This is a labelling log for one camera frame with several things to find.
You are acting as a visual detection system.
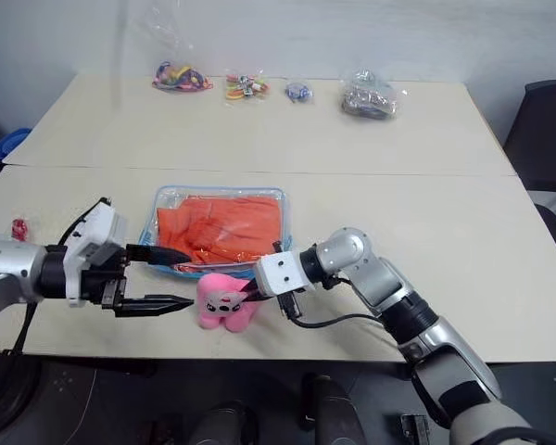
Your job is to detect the pink plush toy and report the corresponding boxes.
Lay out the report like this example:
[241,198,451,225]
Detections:
[195,272,261,334]

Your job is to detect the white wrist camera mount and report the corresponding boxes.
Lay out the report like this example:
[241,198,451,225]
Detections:
[62,197,131,308]
[253,249,315,299]

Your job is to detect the clear pouch with blue trim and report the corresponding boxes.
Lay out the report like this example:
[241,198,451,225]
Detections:
[138,184,294,282]

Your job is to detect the bag of colourful cords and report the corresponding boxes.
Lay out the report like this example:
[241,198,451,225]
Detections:
[151,59,215,94]

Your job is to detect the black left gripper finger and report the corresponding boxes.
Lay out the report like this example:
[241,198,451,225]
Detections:
[115,294,196,319]
[124,243,194,267]

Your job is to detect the black office chair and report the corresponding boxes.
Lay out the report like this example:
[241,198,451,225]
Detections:
[501,79,556,192]

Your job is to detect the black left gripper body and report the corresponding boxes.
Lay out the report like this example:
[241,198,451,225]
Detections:
[80,243,133,320]

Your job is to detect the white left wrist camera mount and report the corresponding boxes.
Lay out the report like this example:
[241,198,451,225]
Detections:
[62,197,131,308]

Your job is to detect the black round base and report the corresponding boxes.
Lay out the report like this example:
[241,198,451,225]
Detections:
[0,354,45,439]

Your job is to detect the small black box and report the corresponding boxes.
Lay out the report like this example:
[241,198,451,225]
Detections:
[399,412,428,439]

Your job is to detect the bag of colourful clips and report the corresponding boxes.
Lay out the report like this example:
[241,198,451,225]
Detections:
[224,71,272,104]

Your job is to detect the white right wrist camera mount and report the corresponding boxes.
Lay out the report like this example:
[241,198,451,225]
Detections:
[253,249,315,299]

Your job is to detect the small bag with blue item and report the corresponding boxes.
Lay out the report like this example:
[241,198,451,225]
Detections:
[284,79,315,105]

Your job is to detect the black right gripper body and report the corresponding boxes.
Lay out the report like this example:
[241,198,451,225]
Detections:
[276,286,307,322]

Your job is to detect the blue plastic bowl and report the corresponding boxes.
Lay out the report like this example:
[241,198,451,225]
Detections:
[0,128,32,163]

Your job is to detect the dark rounded shape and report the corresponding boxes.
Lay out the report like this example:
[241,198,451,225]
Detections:
[190,400,247,445]
[301,373,361,445]

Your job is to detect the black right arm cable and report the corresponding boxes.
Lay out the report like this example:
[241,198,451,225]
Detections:
[284,305,386,330]

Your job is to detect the orange cloth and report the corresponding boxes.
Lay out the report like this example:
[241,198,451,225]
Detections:
[157,196,286,268]

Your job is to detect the bag of silvery items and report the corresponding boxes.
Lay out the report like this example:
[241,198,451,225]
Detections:
[339,68,410,121]

